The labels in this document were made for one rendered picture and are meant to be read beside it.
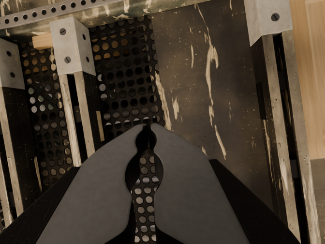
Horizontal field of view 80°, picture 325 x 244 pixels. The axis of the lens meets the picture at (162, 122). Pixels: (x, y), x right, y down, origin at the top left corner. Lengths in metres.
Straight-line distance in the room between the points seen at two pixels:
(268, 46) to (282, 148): 0.21
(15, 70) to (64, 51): 0.18
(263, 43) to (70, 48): 0.42
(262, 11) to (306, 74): 0.17
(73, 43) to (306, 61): 0.53
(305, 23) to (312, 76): 0.12
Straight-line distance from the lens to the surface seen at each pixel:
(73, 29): 0.53
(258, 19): 0.49
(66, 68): 0.52
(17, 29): 0.65
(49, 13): 0.60
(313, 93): 0.56
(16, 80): 0.66
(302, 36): 0.57
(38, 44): 0.64
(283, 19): 0.50
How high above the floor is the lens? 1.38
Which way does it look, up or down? 33 degrees down
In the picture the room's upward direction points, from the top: 176 degrees clockwise
